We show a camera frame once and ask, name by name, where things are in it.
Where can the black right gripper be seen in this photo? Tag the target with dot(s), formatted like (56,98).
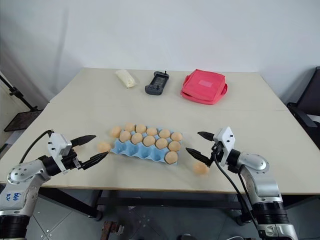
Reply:
(216,152)

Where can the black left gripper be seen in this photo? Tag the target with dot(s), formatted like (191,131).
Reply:
(70,161)

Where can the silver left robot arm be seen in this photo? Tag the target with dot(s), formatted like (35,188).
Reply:
(23,175)

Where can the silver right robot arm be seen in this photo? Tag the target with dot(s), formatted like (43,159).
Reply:
(260,172)

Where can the blue egg tray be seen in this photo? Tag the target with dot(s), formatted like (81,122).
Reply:
(140,150)

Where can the dark rectangular panel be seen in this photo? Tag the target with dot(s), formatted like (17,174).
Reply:
(22,121)

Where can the tan egg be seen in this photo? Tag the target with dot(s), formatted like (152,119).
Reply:
(136,138)
(164,133)
(140,128)
(115,131)
(125,136)
(103,147)
(151,131)
(174,146)
(171,158)
(129,126)
(149,140)
(161,143)
(176,136)
(201,169)

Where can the pink fabric bag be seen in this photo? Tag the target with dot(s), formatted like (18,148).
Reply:
(203,86)

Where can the grey handheld controller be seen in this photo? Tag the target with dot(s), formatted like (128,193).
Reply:
(156,83)

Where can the cream white pouch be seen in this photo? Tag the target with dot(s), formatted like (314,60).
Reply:
(126,78)

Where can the rusty brown object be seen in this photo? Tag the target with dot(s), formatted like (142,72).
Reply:
(112,227)

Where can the black stand left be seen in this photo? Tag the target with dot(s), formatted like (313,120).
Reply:
(17,93)

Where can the black chair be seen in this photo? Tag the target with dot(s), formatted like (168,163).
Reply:
(310,95)

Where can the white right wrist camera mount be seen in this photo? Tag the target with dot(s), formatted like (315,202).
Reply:
(226,138)

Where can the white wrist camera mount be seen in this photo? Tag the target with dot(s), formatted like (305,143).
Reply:
(57,146)
(226,138)

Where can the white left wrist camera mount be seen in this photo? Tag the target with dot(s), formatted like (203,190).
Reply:
(57,146)

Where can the black table frame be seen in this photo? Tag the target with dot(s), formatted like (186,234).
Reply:
(162,200)

